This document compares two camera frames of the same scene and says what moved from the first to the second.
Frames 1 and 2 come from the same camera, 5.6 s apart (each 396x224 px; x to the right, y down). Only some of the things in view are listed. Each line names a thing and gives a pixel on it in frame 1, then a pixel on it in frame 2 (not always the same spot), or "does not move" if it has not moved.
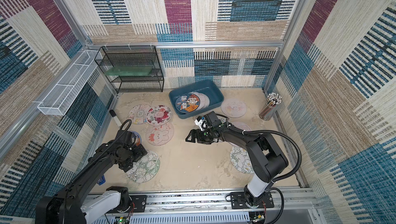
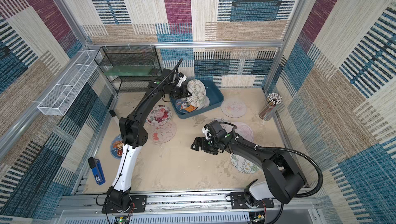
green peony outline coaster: [146, 169] to [197, 89]
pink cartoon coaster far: [233, 108] does not move
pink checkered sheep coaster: [160, 135] does not move
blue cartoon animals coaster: [188, 102] does not move
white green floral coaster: [240, 159] does not move
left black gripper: [139, 154] to [185, 92]
